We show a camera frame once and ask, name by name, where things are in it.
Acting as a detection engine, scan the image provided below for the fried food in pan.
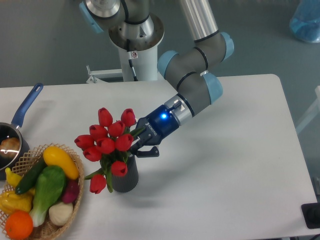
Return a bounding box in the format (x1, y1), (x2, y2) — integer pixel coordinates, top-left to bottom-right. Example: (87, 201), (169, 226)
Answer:
(0, 137), (20, 159)

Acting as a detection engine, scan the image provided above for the blue plastic bag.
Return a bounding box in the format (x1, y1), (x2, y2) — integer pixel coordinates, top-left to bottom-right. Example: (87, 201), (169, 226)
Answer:
(289, 0), (320, 43)

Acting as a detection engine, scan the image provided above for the black device at edge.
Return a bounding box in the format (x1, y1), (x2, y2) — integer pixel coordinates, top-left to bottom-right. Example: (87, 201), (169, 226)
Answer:
(301, 202), (320, 229)

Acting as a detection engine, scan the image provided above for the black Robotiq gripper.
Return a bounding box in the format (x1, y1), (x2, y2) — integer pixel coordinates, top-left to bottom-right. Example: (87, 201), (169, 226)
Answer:
(129, 105), (178, 158)

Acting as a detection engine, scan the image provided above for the orange fruit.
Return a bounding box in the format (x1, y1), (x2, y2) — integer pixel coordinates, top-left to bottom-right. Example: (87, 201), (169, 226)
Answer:
(5, 210), (34, 240)

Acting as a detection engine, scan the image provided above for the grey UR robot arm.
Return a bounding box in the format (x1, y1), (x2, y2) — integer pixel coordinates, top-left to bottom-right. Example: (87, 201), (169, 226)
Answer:
(79, 0), (234, 158)

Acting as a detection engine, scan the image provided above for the yellow squash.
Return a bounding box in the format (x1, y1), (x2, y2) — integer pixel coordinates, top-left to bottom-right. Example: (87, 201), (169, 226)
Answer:
(43, 146), (80, 180)

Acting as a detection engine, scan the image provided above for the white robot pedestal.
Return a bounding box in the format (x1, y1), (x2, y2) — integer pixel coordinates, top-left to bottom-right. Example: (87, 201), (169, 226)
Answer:
(85, 13), (166, 84)

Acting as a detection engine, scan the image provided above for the purple red radish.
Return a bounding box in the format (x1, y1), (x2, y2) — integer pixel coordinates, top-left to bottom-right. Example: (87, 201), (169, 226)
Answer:
(61, 180), (80, 204)

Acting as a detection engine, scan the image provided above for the dark grey ribbed vase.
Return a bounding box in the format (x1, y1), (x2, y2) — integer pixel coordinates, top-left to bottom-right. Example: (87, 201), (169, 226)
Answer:
(111, 155), (139, 193)

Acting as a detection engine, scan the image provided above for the black cable on pedestal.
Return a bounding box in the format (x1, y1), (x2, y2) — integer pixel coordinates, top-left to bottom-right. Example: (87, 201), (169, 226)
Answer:
(125, 39), (139, 82)

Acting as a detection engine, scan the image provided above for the woven wicker basket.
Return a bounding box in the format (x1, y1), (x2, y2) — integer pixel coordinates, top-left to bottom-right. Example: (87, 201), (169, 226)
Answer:
(11, 143), (84, 240)

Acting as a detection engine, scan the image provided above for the green cucumber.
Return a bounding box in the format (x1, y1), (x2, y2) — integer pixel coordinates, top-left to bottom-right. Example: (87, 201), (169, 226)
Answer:
(15, 158), (47, 195)

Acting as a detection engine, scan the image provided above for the small yellow pumpkin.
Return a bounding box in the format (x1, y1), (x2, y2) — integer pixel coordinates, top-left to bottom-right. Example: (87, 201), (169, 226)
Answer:
(0, 190), (33, 215)

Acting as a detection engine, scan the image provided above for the blue handled saucepan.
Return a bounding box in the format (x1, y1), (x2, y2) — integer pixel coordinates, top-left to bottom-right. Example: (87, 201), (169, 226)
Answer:
(0, 83), (44, 181)

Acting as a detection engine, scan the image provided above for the green bok choy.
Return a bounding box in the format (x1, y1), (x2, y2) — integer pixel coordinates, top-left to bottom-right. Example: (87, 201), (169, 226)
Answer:
(29, 165), (67, 228)

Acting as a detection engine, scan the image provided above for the yellow pepper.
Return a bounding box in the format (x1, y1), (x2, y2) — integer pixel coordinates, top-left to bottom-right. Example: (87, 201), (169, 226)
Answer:
(5, 167), (35, 197)

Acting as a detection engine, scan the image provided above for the white garlic bulb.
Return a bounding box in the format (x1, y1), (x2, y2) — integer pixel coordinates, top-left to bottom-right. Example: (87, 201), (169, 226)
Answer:
(49, 202), (73, 226)

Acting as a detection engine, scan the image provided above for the red tulip bouquet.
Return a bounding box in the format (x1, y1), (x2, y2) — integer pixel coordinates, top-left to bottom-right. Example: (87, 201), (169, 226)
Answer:
(74, 107), (142, 194)

